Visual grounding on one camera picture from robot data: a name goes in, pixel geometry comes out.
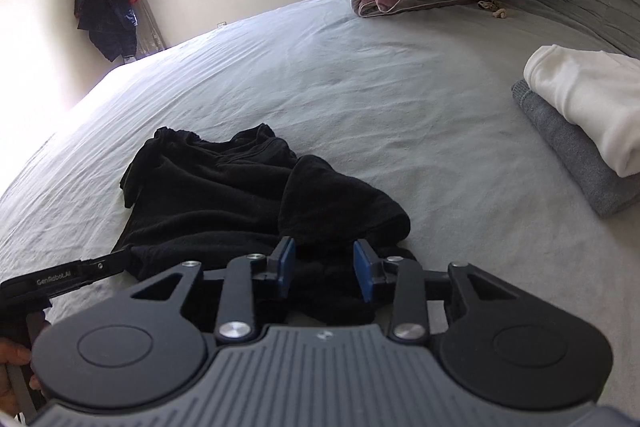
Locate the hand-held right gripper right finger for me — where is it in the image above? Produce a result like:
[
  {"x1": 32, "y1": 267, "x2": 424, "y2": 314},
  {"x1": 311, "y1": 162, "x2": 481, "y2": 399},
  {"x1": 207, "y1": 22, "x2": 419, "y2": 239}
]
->
[{"x1": 352, "y1": 239, "x2": 533, "y2": 348}]

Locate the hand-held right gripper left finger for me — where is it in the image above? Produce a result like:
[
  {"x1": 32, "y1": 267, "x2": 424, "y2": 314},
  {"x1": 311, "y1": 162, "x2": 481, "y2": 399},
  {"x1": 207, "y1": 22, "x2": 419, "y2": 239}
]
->
[{"x1": 127, "y1": 236, "x2": 297, "y2": 348}]

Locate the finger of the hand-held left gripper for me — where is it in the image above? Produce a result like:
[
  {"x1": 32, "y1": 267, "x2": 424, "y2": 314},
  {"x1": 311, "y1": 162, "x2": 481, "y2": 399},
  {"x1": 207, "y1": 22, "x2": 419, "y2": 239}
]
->
[{"x1": 86, "y1": 248, "x2": 133, "y2": 282}]

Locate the black t-shirt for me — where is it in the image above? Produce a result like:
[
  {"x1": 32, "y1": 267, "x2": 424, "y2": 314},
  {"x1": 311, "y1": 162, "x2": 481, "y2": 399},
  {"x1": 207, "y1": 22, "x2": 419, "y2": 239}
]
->
[{"x1": 111, "y1": 123, "x2": 423, "y2": 325}]

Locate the person's left hand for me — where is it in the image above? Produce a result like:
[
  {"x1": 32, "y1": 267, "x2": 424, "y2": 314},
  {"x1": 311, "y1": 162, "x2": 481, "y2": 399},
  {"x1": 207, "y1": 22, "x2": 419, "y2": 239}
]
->
[{"x1": 0, "y1": 340, "x2": 44, "y2": 420}]

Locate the grey bed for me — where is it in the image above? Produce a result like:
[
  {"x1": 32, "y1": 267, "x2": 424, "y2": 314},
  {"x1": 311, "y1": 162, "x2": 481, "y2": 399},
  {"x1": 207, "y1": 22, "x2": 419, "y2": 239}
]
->
[{"x1": 0, "y1": 0, "x2": 640, "y2": 427}]

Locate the folded grey garment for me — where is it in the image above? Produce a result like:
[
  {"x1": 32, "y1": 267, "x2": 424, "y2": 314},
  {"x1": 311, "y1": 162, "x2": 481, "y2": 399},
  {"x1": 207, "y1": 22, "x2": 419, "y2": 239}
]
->
[{"x1": 510, "y1": 78, "x2": 640, "y2": 218}]

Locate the folded white garment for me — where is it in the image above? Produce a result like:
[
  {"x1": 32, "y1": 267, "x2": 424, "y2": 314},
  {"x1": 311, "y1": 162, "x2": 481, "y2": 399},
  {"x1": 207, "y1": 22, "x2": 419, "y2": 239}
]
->
[{"x1": 523, "y1": 44, "x2": 640, "y2": 178}]

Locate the small beige cord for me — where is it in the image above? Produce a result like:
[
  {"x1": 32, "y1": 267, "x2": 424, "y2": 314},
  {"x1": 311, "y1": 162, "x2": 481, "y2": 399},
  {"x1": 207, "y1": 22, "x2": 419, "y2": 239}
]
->
[{"x1": 477, "y1": 0, "x2": 507, "y2": 20}]

